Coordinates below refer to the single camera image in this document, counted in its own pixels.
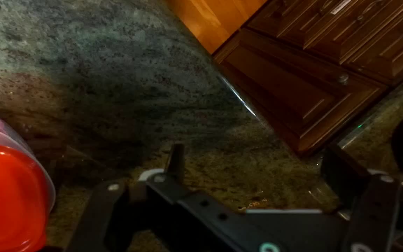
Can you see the clear container with red lid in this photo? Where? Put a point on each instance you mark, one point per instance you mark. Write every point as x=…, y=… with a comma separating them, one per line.
x=6, y=196

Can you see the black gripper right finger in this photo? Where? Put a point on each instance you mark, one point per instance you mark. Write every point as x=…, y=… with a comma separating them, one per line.
x=343, y=176

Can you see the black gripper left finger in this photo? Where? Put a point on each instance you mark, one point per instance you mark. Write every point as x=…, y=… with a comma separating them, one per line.
x=176, y=162

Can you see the dark wooden cabinet door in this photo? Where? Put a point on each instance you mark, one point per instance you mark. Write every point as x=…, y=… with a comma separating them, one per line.
x=280, y=88

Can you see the round metal door knob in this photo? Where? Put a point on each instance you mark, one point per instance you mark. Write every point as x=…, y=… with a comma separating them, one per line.
x=343, y=78

